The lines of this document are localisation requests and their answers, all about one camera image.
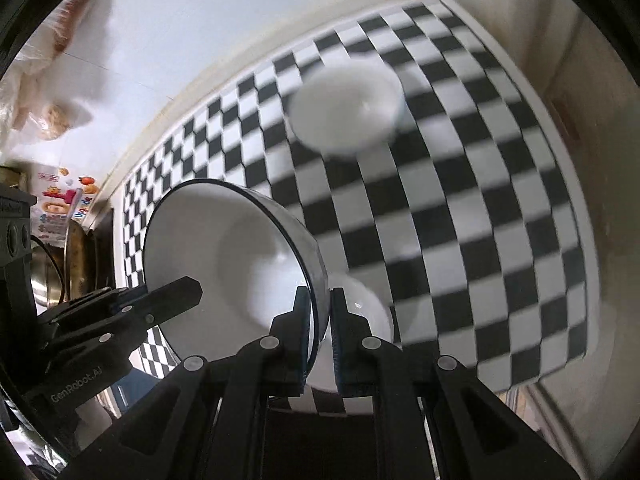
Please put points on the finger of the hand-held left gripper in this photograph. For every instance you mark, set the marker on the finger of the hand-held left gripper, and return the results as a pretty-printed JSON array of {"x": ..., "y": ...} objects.
[{"x": 165, "y": 297}]

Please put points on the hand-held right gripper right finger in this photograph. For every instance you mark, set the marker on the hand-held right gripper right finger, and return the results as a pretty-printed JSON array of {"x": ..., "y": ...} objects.
[{"x": 340, "y": 345}]

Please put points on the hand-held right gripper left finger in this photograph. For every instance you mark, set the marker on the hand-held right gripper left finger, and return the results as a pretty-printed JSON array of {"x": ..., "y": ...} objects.
[{"x": 302, "y": 340}]

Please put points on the plain white bowl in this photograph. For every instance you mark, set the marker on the plain white bowl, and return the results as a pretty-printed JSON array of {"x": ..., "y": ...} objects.
[{"x": 365, "y": 315}]

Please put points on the white bowl dark rim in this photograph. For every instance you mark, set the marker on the white bowl dark rim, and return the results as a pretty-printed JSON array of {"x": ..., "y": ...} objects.
[{"x": 225, "y": 260}]

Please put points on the dark frying pan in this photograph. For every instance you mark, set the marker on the dark frying pan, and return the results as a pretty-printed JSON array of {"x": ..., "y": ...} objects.
[{"x": 75, "y": 265}]

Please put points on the black white checkered tablecloth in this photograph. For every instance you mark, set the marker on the black white checkered tablecloth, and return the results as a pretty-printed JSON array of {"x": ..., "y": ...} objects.
[{"x": 475, "y": 210}]

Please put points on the white bowl with print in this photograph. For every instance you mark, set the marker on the white bowl with print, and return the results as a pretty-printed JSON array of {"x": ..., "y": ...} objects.
[{"x": 345, "y": 105}]

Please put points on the plastic bag white contents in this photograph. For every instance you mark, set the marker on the plastic bag white contents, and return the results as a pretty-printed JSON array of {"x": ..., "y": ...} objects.
[{"x": 30, "y": 75}]

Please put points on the plastic bag red contents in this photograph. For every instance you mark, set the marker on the plastic bag red contents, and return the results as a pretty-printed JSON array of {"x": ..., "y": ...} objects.
[{"x": 75, "y": 15}]

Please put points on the colourful wall stickers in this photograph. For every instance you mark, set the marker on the colourful wall stickers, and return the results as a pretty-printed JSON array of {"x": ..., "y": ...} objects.
[{"x": 55, "y": 195}]

